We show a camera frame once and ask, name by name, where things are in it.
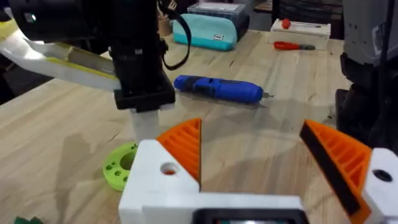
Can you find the turquoise zip pencil case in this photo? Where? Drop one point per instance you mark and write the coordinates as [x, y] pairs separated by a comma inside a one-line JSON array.
[[205, 32]]

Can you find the grey plastic storage box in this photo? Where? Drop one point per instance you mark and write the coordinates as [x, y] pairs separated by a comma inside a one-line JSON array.
[[228, 11]]

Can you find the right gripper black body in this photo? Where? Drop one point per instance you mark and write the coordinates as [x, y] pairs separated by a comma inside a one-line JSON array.
[[136, 68]]

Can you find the white flat box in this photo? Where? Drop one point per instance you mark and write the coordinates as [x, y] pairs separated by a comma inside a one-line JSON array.
[[303, 34]]

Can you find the white and yellow long strip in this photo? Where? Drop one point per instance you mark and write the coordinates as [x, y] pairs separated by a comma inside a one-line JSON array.
[[62, 68]]

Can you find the red round-knob tool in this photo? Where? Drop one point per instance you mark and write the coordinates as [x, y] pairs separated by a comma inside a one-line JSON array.
[[286, 23]]

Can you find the blue electric screwdriver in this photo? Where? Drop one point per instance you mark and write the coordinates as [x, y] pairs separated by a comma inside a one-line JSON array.
[[220, 88]]

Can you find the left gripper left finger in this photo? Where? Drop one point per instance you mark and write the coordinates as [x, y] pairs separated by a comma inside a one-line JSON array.
[[155, 180]]

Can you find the brown cup with tools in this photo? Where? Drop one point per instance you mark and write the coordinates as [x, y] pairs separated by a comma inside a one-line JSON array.
[[164, 26]]

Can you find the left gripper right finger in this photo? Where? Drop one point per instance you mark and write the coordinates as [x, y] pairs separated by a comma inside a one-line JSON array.
[[348, 161]]

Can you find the green disc with holes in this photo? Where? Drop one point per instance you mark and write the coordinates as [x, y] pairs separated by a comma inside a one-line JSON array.
[[116, 168]]

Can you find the dark green toy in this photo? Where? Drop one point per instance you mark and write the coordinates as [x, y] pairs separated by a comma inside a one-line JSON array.
[[28, 221]]

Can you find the bare white finger of the right gripper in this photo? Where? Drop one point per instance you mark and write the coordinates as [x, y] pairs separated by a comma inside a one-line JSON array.
[[144, 127]]

